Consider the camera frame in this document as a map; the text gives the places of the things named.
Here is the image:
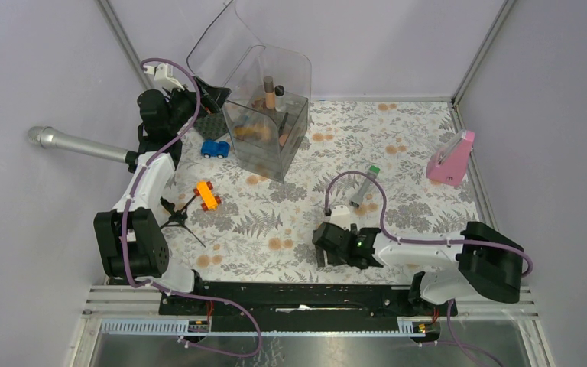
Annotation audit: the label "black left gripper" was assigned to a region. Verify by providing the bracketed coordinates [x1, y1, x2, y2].
[162, 76, 229, 134]

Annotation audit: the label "beige makeup sponge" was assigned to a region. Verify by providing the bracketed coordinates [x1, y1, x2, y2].
[240, 125, 271, 141]

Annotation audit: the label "clear acrylic organizer box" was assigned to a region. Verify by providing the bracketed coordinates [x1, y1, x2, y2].
[186, 1, 312, 183]

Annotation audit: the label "beige foundation tube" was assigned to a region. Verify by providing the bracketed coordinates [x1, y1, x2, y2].
[263, 76, 275, 110]

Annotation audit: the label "black mascara stick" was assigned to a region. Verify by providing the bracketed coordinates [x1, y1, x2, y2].
[278, 112, 289, 135]

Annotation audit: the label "orange round sponge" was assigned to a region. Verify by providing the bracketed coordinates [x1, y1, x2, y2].
[278, 134, 290, 148]

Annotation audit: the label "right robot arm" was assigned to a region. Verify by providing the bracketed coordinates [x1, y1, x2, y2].
[312, 222, 531, 315]

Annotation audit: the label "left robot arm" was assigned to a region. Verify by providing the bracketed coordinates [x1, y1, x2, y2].
[93, 57, 208, 314]

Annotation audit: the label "dark grey building plate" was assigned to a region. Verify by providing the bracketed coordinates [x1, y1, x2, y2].
[193, 112, 229, 141]

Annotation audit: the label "blue toy car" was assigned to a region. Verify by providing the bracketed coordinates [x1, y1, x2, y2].
[200, 140, 231, 159]

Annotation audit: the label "grey square tube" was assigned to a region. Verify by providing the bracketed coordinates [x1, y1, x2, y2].
[349, 165, 380, 209]

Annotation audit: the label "yellow red toy block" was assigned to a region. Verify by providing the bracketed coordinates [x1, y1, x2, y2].
[193, 181, 222, 211]

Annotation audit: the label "silver microphone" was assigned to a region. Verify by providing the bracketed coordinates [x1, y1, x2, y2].
[27, 126, 138, 167]

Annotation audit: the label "pink stand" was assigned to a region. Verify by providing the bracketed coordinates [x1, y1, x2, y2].
[426, 129, 475, 187]

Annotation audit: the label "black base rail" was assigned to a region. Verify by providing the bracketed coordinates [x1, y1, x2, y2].
[159, 281, 458, 333]

